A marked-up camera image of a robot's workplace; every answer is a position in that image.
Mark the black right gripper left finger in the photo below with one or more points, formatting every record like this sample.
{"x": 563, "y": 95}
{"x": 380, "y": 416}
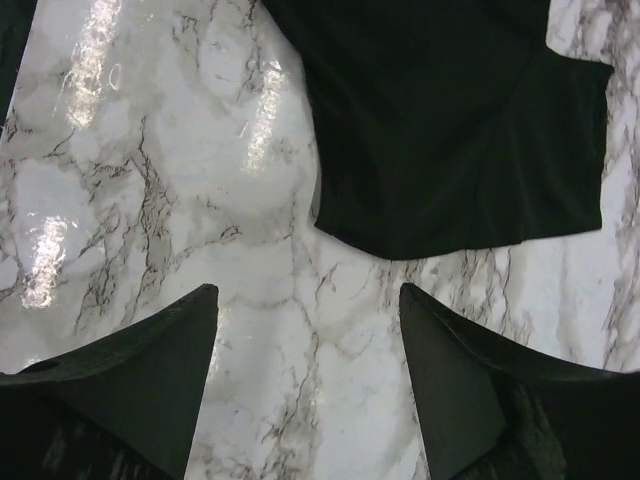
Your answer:
{"x": 122, "y": 407}

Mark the black t-shirt garment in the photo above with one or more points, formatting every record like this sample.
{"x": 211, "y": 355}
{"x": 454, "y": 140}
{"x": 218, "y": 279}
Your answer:
{"x": 447, "y": 125}

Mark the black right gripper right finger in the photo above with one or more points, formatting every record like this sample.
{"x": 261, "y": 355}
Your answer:
{"x": 490, "y": 408}

